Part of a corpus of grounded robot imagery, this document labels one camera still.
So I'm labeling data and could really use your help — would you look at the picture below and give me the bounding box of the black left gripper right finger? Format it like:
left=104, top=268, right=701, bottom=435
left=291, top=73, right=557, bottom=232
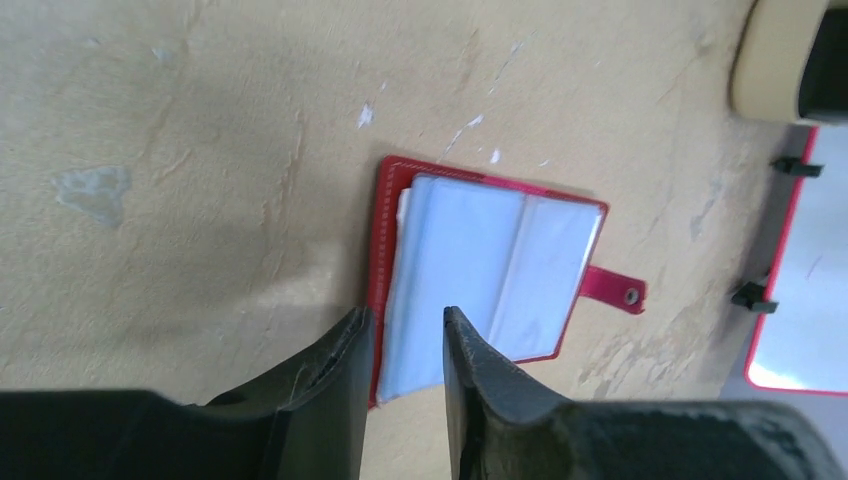
left=443, top=306, right=844, bottom=479

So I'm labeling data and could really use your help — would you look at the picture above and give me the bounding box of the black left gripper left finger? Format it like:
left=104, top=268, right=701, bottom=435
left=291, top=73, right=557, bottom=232
left=1, top=308, right=375, bottom=479

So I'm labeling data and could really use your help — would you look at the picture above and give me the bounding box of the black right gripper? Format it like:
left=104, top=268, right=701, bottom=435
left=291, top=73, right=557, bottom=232
left=798, top=6, right=847, bottom=124

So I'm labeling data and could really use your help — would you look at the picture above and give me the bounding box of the red card holder wallet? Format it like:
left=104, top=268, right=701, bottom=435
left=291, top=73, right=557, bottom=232
left=368, top=156, right=647, bottom=406

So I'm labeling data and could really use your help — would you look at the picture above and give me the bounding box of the beige oval tray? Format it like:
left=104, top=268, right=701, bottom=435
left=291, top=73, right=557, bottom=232
left=730, top=0, right=830, bottom=125

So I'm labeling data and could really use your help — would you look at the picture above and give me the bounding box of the small black marker cap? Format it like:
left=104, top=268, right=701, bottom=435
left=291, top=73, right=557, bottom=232
left=772, top=156, right=823, bottom=178

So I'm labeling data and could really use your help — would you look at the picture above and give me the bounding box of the pink-framed whiteboard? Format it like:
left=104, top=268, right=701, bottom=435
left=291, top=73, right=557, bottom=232
left=745, top=126, right=847, bottom=396

